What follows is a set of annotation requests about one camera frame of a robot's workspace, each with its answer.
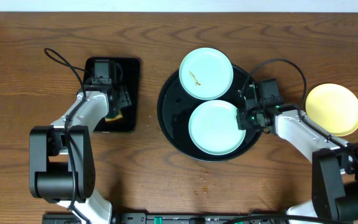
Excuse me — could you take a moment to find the yellow green scrub sponge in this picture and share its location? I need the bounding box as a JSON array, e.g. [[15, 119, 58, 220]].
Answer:
[[104, 110, 123, 123]]

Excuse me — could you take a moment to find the black rectangular tray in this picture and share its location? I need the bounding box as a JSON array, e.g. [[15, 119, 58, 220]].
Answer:
[[83, 57, 140, 133]]

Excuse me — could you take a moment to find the mint plate with stain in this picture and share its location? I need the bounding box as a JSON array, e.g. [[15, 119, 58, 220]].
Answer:
[[179, 47, 234, 100]]

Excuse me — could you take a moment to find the yellow plate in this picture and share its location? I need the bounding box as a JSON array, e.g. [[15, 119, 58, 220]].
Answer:
[[305, 83, 358, 136]]

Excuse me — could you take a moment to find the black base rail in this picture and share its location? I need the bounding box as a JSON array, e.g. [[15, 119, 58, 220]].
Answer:
[[42, 211, 291, 224]]

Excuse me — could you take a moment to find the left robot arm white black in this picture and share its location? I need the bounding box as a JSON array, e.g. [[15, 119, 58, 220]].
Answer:
[[29, 85, 138, 223]]

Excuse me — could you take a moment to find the black round tray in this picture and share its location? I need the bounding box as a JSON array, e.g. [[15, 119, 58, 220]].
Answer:
[[157, 71, 262, 162]]

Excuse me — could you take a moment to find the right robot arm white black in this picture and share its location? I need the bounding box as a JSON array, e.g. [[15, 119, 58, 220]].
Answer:
[[237, 89, 358, 223]]

